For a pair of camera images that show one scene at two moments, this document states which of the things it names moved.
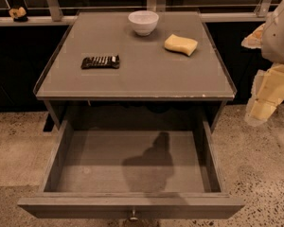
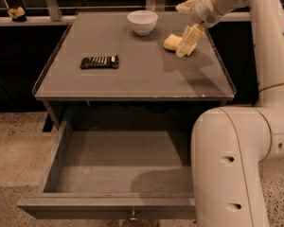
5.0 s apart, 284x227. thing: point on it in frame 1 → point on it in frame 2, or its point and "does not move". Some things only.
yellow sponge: (185, 44) does not move
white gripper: (278, 38) → (203, 9)
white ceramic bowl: (143, 22) does not move
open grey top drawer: (132, 173) does not move
